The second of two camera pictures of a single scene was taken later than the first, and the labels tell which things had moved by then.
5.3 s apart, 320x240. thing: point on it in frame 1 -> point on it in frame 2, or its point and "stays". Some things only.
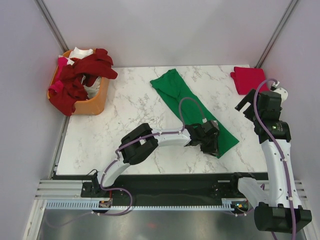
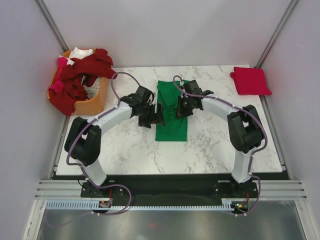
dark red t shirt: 96,65 stays
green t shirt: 172,87 -> 175,129
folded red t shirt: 247,79 stays
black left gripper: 212,149 -> 154,117
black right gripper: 249,98 -> 181,112
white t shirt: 77,53 stays
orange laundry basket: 91,106 stays
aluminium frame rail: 59,189 stays
